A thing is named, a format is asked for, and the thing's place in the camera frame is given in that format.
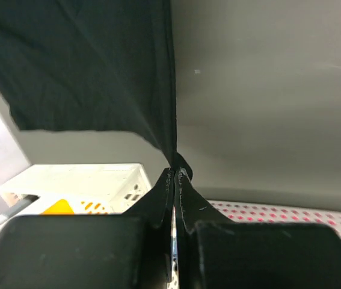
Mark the black t shirt flower print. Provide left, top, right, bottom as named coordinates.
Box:
left=0, top=1, right=192, bottom=174

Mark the white perforated file organizer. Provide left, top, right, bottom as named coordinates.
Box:
left=0, top=164, right=152, bottom=230

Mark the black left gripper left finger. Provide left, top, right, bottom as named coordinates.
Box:
left=0, top=169, right=174, bottom=289

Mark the white oval laundry basket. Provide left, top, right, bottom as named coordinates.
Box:
left=209, top=200, right=341, bottom=239

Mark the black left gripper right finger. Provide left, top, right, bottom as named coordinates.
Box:
left=174, top=169, right=341, bottom=288

